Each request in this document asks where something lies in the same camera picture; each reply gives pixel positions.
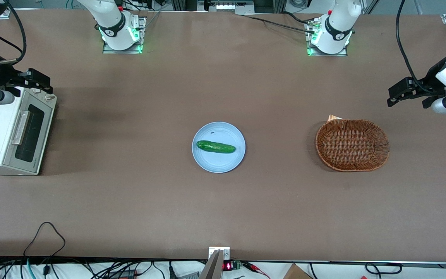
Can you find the brown cardboard box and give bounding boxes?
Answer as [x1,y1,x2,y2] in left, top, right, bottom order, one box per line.
[283,263,313,279]

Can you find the aluminium camera pole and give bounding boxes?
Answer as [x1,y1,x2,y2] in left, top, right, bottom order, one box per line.
[199,249,223,279]

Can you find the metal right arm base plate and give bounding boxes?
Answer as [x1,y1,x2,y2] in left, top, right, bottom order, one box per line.
[102,16,147,55]

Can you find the lit control box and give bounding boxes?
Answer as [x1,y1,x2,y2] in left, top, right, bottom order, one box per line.
[198,0,254,15]

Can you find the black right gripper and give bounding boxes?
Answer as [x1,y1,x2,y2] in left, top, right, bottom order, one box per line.
[0,57,53,95]

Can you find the light blue plate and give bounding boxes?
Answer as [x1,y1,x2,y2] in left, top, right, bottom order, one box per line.
[192,122,246,173]

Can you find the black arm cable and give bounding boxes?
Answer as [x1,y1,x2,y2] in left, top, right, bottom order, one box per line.
[0,0,27,64]
[396,0,434,95]

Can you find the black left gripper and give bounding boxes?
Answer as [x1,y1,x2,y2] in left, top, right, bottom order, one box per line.
[386,56,446,110]

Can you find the black looped cable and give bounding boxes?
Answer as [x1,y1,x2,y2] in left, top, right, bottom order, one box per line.
[23,222,66,258]

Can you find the thin black table cable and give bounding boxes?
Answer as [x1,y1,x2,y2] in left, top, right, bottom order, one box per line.
[244,15,317,35]

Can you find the red clip leads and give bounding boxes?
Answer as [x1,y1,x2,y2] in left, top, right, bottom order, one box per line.
[242,262,271,279]

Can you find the green cucumber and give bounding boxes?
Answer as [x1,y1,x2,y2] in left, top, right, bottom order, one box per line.
[196,140,236,154]

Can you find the brown wicker basket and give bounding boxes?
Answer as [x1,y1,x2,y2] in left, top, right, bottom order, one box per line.
[316,119,390,172]

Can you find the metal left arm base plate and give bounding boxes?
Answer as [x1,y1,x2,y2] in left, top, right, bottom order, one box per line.
[305,17,348,57]

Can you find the black oval cable loop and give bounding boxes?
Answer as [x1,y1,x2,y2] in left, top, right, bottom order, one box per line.
[365,263,403,275]

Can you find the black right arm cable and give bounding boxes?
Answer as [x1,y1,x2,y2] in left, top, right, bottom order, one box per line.
[0,0,27,64]

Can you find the glass oven door with handle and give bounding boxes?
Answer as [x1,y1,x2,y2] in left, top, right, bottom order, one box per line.
[1,98,56,176]

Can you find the thick black table cable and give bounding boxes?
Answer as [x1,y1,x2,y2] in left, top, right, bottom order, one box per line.
[282,12,310,24]

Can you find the black power adapter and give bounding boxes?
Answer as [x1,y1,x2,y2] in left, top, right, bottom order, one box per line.
[109,269,136,279]

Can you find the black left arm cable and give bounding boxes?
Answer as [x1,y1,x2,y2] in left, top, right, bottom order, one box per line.
[396,0,434,95]

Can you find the white pole bracket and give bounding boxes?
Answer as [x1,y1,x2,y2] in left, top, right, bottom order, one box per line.
[209,247,231,260]

